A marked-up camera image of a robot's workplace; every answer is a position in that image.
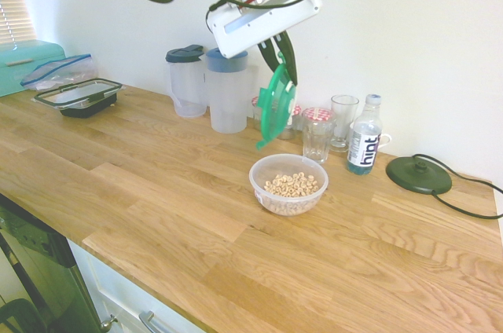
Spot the green round container lid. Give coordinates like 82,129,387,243
255,50,296,152

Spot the tall footed drinking glass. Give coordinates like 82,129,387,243
329,94,360,153

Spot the silver drawer handle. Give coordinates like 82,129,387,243
138,310,174,333

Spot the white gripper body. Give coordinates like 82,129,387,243
205,0,324,60

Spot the clear plastic food container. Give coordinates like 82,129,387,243
248,153,329,216

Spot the black kettle base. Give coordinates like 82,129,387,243
385,155,453,196

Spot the zip plastic bag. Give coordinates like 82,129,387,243
20,53,98,93

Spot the stainless steel dishwasher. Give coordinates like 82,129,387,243
0,193,103,333

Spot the glass jar red checkered lid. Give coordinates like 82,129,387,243
277,103,303,141
301,107,336,130
251,96,266,132

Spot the white cabinet drawer front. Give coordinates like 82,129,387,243
66,238,205,333

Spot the clear pitcher with blue lid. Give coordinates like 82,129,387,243
204,48,260,134

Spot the black kettle base cord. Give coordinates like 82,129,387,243
412,153,503,219

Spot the ring-shaped cereal pile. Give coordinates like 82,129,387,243
262,171,321,214

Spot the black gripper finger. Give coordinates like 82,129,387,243
256,38,281,73
276,31,299,86

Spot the clear pitcher with dark lid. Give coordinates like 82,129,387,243
164,44,208,119

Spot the silver cabinet knob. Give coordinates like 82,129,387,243
100,313,119,332

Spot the black container with clear lid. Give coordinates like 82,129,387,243
33,77,123,119

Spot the faceted glass tumbler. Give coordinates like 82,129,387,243
301,119,337,164

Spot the teal bread box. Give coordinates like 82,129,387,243
0,39,72,98

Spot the hint water bottle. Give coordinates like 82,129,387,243
347,93,384,175

